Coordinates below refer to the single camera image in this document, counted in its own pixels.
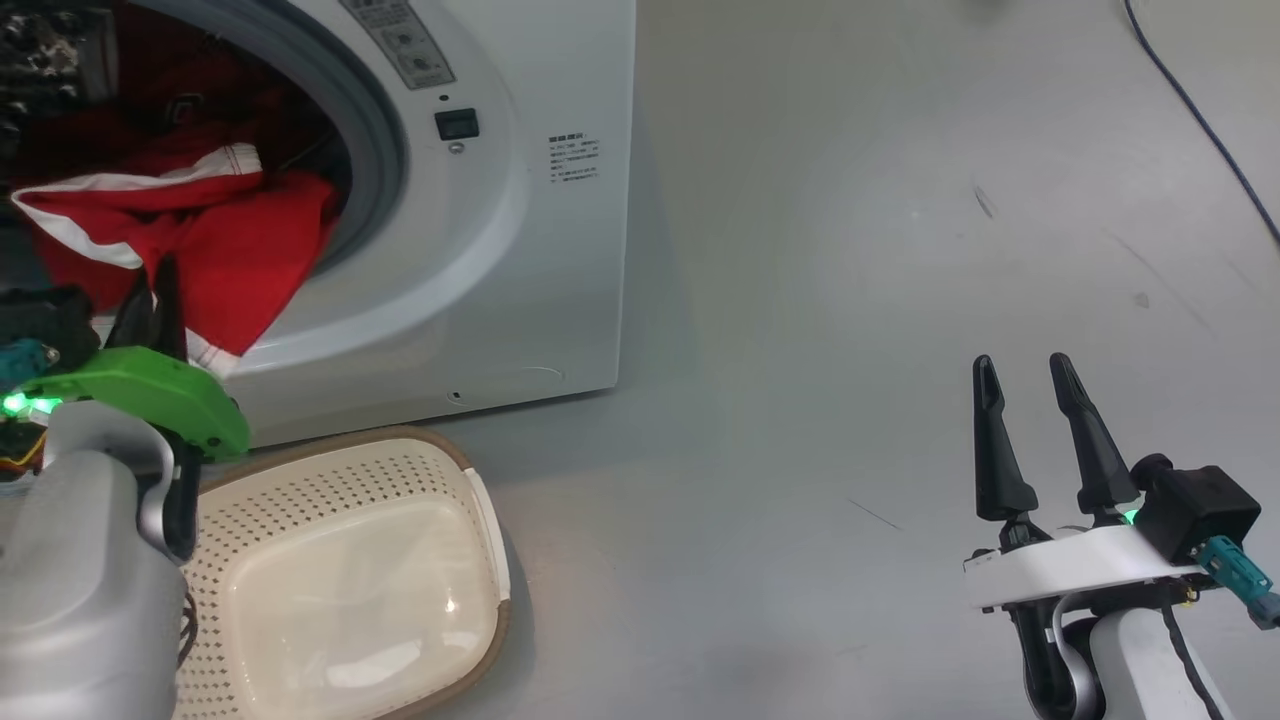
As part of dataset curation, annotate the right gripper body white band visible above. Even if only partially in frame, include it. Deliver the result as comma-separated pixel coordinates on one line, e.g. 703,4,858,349
963,515,1206,611

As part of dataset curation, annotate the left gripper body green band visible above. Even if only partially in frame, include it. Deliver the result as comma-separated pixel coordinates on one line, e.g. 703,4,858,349
0,345,253,463

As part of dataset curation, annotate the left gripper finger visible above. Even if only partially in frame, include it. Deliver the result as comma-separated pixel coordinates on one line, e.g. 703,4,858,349
105,273,158,351
150,255,191,361

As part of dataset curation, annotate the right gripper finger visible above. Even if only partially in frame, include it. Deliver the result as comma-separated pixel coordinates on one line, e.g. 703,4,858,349
1048,352,1143,517
972,355,1041,523

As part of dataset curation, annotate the red and white jersey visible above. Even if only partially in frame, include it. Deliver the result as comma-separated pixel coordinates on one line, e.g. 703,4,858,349
10,55,343,379

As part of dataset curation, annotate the cream perforated laundry basket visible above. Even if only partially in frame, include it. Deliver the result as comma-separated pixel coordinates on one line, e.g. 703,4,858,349
175,425,513,720

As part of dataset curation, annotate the white front-load washing machine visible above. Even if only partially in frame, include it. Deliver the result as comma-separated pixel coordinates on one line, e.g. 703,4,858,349
0,0,638,451

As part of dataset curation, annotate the grey instruction sticker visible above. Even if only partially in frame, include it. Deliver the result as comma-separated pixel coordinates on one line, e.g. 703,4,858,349
340,0,457,91

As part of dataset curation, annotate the black cable with teal plug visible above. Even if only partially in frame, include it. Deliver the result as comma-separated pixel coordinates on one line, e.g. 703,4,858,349
0,338,61,393
1195,535,1280,631

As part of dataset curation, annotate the braided black arm cable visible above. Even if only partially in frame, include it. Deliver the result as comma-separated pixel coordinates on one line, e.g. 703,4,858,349
1158,600,1229,720

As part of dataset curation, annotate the thin black floor cable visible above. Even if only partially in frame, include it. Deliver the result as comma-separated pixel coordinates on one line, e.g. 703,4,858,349
1122,0,1280,246

